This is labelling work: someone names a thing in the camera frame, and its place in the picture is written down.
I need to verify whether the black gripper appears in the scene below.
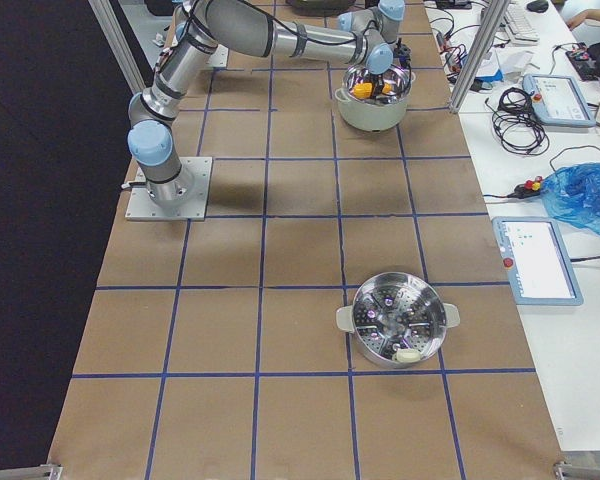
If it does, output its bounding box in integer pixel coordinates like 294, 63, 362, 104
374, 42, 413, 95

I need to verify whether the yellow corn cob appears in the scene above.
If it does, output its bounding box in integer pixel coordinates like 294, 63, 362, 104
349, 82, 392, 100

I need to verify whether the pale green cooking pot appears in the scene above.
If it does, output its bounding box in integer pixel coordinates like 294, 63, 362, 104
334, 66, 416, 132

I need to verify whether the white paper box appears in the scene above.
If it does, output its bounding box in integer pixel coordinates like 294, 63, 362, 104
496, 49, 535, 83

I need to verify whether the white keyboard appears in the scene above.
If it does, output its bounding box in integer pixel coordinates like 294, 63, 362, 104
503, 3, 540, 45

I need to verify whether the black computer mouse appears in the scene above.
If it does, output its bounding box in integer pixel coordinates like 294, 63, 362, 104
526, 0, 549, 13

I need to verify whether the far blue teach pendant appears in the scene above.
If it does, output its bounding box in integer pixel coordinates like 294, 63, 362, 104
522, 74, 596, 128

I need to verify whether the blue teach pendant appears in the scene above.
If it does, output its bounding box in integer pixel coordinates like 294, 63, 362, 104
522, 74, 596, 128
492, 216, 584, 306

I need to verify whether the red button controller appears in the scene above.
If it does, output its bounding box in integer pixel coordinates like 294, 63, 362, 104
511, 176, 543, 199

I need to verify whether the blue plastic bag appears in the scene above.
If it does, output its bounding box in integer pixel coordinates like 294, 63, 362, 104
541, 163, 600, 235

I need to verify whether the near blue teach pendant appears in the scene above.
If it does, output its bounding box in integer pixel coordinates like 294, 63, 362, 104
492, 216, 584, 306

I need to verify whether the steel steamer basket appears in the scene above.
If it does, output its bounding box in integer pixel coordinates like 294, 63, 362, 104
336, 272, 460, 369

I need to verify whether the aluminium frame post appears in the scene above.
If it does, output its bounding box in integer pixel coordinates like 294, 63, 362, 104
449, 0, 510, 114

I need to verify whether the coiled black cable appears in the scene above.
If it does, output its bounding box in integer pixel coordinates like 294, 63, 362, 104
485, 87, 550, 154

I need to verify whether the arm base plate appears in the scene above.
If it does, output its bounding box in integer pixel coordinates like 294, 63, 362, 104
124, 157, 213, 221
207, 45, 229, 69

